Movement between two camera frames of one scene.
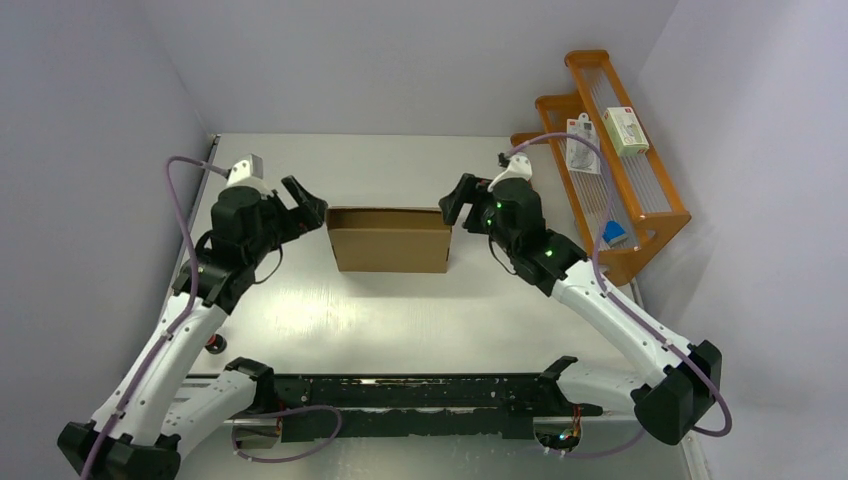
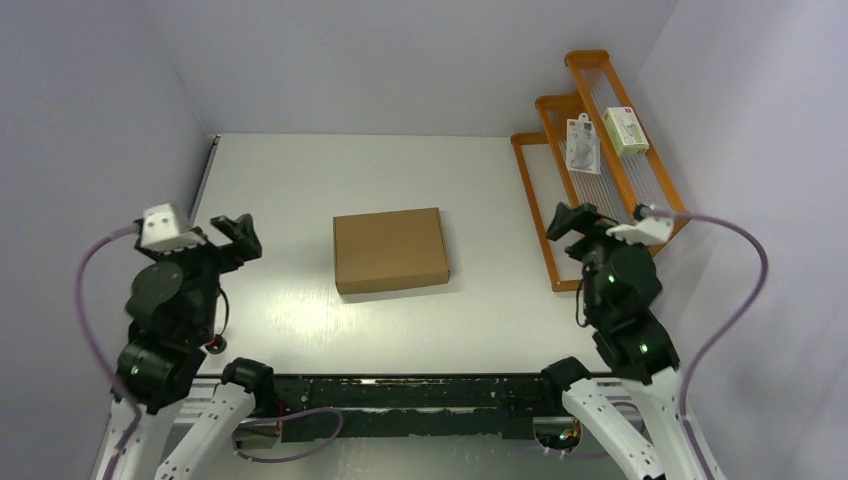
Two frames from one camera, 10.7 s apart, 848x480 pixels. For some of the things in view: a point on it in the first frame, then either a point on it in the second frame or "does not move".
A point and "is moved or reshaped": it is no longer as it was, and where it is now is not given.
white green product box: [625, 131] does not move
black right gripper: [466, 190] -> [581, 218]
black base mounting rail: [416, 406] does not move
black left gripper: [308, 214] -> [245, 243]
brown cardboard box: [390, 239] is moved or reshaped
